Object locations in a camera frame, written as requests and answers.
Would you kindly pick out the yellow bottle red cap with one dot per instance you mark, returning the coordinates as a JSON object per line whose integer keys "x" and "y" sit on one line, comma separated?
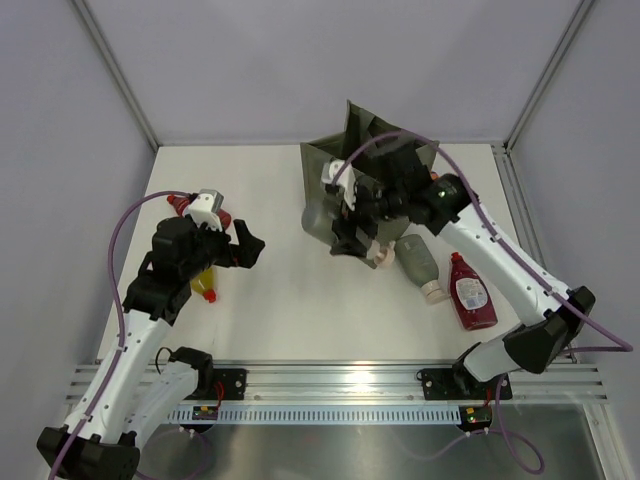
{"x": 205, "y": 285}

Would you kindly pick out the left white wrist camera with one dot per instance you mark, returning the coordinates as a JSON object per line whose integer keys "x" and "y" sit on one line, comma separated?
{"x": 204, "y": 209}

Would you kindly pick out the aluminium frame post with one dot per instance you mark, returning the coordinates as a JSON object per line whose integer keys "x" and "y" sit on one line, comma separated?
{"x": 559, "y": 54}
{"x": 97, "y": 37}

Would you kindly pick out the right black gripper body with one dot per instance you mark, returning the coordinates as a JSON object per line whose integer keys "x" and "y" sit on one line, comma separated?
{"x": 385, "y": 203}

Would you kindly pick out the red bottle on right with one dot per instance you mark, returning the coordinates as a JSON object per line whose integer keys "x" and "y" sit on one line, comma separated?
{"x": 471, "y": 299}

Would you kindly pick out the aluminium mounting rail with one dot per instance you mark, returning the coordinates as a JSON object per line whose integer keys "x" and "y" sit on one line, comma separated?
{"x": 399, "y": 382}

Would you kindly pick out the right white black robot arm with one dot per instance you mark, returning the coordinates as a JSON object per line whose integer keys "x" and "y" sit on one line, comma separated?
{"x": 550, "y": 314}

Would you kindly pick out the green bottle beige cap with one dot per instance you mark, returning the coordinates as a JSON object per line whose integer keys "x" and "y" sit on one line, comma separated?
{"x": 420, "y": 267}

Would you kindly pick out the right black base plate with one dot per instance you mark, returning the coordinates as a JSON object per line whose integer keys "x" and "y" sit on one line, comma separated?
{"x": 445, "y": 382}

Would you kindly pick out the green canvas bag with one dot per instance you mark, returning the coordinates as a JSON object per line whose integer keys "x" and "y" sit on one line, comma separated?
{"x": 362, "y": 130}

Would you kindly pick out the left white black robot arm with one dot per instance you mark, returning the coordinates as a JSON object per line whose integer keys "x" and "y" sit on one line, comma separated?
{"x": 103, "y": 437}

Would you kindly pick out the green pump bottle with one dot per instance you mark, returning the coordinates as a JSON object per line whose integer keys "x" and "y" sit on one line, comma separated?
{"x": 317, "y": 219}

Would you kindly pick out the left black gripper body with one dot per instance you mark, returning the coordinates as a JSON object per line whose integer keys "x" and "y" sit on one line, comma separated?
{"x": 212, "y": 248}

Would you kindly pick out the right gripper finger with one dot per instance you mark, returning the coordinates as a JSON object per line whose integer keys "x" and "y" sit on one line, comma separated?
{"x": 344, "y": 226}
{"x": 351, "y": 246}

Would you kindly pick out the white slotted cable duct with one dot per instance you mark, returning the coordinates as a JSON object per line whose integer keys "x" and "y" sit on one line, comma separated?
{"x": 317, "y": 415}

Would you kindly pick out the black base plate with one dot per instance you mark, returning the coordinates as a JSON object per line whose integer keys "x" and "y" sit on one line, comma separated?
{"x": 229, "y": 383}
{"x": 445, "y": 382}

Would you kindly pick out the left aluminium frame post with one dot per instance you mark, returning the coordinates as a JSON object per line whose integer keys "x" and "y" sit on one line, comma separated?
{"x": 97, "y": 37}

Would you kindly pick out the right aluminium frame post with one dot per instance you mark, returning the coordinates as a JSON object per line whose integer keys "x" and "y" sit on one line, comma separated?
{"x": 559, "y": 54}

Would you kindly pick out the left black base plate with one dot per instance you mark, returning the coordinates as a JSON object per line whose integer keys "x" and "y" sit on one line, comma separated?
{"x": 229, "y": 383}

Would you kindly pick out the red bottle on left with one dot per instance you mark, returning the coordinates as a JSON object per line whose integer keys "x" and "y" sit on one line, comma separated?
{"x": 180, "y": 203}

